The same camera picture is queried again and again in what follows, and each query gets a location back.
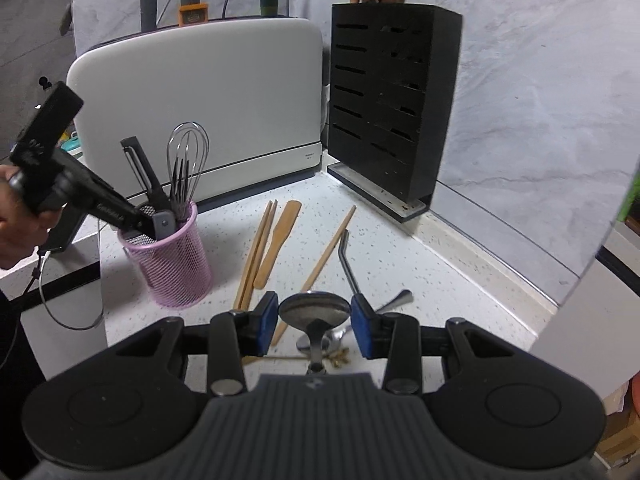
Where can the cardboard pieces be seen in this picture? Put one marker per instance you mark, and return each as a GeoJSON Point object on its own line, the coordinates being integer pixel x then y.
{"type": "Point", "coordinates": [620, 435]}

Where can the black plastic fork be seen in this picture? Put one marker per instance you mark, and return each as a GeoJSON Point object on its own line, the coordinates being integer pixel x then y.
{"type": "Point", "coordinates": [180, 180]}

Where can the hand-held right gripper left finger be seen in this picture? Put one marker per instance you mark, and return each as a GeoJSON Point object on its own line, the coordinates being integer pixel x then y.
{"type": "Point", "coordinates": [267, 325]}

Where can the bent metal straw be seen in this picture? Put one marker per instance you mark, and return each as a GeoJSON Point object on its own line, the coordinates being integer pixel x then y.
{"type": "Point", "coordinates": [350, 270]}

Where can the black knife block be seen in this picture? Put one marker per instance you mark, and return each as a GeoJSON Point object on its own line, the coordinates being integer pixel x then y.
{"type": "Point", "coordinates": [390, 110]}

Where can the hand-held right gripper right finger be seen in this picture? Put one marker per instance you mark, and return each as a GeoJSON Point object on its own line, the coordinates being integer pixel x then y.
{"type": "Point", "coordinates": [364, 327]}

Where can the teal object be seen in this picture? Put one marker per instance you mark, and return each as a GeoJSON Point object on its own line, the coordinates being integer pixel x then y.
{"type": "Point", "coordinates": [73, 144]}

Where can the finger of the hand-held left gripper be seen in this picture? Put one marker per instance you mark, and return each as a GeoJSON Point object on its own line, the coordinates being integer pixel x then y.
{"type": "Point", "coordinates": [165, 223]}
{"type": "Point", "coordinates": [137, 225]}

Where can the pink mesh utensil cup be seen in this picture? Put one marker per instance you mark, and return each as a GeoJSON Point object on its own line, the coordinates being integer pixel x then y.
{"type": "Point", "coordinates": [175, 270]}

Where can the small black knob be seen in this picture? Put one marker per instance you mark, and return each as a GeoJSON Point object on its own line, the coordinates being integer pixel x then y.
{"type": "Point", "coordinates": [45, 81]}

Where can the large metal spoon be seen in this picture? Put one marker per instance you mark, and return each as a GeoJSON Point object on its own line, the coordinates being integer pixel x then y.
{"type": "Point", "coordinates": [312, 310]}

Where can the white countertop appliance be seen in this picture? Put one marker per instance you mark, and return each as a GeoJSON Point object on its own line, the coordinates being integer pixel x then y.
{"type": "Point", "coordinates": [200, 95]}

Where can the green object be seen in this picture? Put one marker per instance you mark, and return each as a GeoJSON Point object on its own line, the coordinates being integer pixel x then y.
{"type": "Point", "coordinates": [630, 200]}

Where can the metal whisk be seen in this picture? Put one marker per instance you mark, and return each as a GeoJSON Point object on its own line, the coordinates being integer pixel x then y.
{"type": "Point", "coordinates": [188, 123]}

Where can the person's left hand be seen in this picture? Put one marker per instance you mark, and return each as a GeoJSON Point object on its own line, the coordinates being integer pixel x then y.
{"type": "Point", "coordinates": [17, 230]}

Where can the black peeler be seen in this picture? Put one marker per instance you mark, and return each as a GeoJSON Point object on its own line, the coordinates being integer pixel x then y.
{"type": "Point", "coordinates": [145, 170]}

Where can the small metal spoon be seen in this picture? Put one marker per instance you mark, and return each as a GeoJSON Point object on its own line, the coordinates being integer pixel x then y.
{"type": "Point", "coordinates": [395, 301]}

